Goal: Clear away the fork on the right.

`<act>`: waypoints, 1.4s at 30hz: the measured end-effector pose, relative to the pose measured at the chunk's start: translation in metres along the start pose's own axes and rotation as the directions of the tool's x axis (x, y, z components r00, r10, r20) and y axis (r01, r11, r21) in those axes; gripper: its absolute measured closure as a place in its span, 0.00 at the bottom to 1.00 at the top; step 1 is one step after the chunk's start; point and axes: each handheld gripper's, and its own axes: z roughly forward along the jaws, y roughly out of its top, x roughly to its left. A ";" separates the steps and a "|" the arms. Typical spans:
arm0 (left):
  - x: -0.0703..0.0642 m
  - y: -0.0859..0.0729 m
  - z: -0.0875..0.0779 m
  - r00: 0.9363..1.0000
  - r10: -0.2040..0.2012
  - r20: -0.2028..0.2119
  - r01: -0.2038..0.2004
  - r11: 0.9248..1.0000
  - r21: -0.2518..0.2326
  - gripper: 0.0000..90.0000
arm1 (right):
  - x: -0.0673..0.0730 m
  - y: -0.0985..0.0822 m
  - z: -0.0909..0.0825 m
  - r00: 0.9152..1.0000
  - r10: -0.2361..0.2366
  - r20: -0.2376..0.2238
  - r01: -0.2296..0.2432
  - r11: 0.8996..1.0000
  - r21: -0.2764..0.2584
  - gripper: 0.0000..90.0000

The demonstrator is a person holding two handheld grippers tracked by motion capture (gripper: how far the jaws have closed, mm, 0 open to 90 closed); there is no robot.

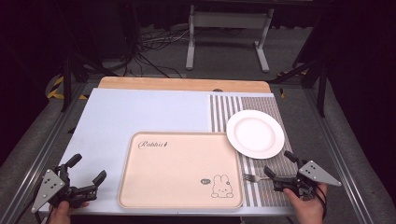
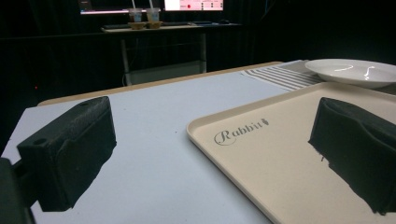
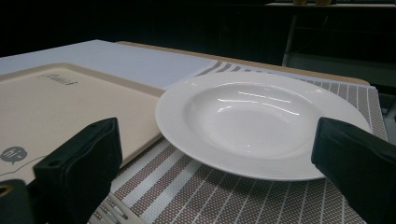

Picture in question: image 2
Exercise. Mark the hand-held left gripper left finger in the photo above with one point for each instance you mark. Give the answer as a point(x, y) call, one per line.
point(71, 149)

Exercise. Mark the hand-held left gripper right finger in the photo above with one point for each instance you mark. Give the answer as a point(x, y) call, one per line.
point(358, 146)

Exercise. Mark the white ceramic plate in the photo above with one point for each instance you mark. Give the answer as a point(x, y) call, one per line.
point(351, 72)

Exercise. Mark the beige plastic tray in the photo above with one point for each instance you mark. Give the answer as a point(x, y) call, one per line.
point(280, 165)

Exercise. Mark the striped cloth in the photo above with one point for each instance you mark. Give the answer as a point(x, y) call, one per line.
point(280, 77)

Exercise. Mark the black keyboard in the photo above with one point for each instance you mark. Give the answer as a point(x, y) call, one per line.
point(116, 26)
point(176, 23)

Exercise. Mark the background desk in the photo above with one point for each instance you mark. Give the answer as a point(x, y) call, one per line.
point(162, 46)

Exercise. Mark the clear plastic cup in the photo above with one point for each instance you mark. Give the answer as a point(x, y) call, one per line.
point(153, 18)
point(136, 18)

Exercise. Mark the computer monitor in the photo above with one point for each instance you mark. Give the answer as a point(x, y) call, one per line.
point(104, 6)
point(193, 4)

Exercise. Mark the black computer mouse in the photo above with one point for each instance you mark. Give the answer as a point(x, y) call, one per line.
point(223, 21)

